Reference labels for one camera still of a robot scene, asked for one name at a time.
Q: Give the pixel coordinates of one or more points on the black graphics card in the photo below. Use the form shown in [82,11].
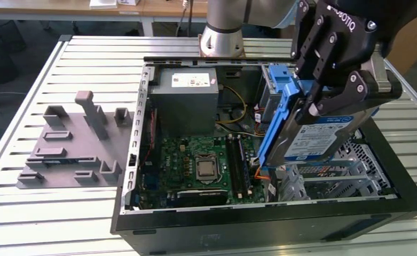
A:
[201,198]

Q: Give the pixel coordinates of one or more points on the RAM stick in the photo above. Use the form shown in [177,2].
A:
[245,165]

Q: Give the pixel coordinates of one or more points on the small white box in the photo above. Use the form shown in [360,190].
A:
[127,2]

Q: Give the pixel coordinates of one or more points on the wooden desk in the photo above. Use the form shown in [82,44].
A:
[105,12]

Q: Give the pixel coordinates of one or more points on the metal disk bay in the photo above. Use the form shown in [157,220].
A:
[336,178]

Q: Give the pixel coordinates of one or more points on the black PC case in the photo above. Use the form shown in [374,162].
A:
[229,229]

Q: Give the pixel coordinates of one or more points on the green motherboard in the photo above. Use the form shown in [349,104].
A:
[179,160]

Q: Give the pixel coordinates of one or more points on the metal optical drive cage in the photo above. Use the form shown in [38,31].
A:
[270,106]

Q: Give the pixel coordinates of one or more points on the hard disk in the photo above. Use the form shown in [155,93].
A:
[312,138]

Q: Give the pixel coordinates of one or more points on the large white box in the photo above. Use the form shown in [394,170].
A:
[103,4]

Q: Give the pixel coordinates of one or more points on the black CPU socket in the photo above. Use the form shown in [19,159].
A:
[207,181]

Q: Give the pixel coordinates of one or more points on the silver CPU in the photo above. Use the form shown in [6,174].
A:
[206,168]

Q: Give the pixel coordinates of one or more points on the grey power supply unit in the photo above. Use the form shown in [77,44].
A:
[183,112]

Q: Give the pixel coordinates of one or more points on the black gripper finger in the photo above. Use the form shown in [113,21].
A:
[314,53]
[372,93]

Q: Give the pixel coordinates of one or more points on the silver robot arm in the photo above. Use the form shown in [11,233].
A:
[222,40]

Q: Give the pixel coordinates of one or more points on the grey parts rack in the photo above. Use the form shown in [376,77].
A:
[79,149]

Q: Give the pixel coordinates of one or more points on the blue plastic drive latch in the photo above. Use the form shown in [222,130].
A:
[280,77]

